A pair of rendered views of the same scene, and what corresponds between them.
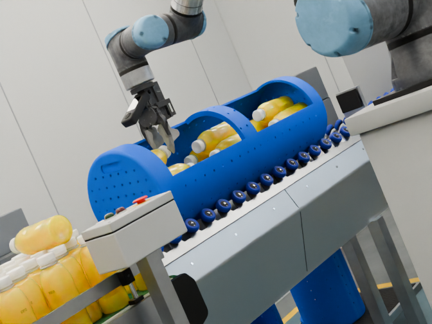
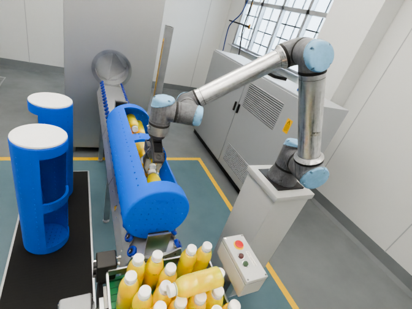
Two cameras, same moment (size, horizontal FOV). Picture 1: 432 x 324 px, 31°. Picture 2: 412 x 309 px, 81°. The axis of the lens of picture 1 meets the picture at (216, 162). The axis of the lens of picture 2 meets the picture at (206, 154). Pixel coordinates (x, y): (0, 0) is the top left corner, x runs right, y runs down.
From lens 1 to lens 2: 2.08 m
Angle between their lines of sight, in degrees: 74
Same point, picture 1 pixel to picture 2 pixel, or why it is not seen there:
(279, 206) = not seen: hidden behind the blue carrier
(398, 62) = (287, 178)
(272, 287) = not seen: hidden behind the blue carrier
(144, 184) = (181, 209)
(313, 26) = (312, 179)
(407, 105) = (294, 198)
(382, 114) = (287, 198)
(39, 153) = not seen: outside the picture
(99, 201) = (136, 214)
